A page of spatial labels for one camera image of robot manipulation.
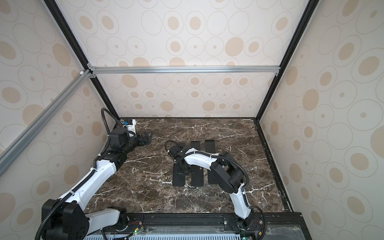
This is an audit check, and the black phone case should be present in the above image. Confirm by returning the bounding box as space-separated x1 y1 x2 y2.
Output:
207 170 219 185
191 165 204 187
172 164 186 187

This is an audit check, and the black phone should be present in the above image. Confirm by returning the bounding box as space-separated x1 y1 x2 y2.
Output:
191 141 201 151
179 146 190 154

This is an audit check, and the blue phone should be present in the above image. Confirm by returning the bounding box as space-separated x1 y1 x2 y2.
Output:
205 140 216 154

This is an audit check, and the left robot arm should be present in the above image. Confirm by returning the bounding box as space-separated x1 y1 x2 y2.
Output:
35 108 153 240

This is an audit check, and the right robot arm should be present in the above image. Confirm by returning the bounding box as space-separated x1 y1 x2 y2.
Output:
165 140 266 240

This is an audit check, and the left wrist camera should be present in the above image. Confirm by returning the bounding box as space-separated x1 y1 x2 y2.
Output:
122 119 136 133

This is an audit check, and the horizontal aluminium rail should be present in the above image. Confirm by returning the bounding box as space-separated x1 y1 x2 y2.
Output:
91 66 280 74

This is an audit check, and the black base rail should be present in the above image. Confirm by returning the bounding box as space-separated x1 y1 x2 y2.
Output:
75 213 312 240

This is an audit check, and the left aluminium rail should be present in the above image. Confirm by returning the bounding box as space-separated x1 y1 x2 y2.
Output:
1 70 91 175

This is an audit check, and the left black corner post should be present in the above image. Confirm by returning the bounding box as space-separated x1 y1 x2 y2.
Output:
43 0 120 119

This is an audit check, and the black corner post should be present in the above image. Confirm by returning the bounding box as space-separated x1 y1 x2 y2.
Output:
43 0 120 119
256 0 320 123

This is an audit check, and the right black corner post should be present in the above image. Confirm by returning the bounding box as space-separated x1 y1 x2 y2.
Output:
256 0 320 123

